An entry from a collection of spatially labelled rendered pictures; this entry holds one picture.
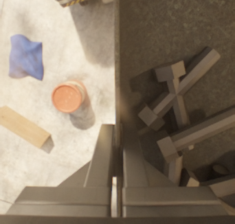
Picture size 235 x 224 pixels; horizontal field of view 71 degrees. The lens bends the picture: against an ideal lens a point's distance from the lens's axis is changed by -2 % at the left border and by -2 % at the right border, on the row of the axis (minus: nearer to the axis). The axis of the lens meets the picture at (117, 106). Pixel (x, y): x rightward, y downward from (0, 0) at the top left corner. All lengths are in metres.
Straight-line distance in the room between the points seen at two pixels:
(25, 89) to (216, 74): 1.32
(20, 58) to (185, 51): 1.25
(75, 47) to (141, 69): 1.09
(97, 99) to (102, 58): 0.29
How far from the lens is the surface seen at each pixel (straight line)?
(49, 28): 1.31
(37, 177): 1.71
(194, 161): 0.21
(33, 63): 1.30
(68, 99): 1.09
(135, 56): 0.16
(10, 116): 1.41
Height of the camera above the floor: 1.20
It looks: 74 degrees down
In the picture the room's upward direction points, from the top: 177 degrees counter-clockwise
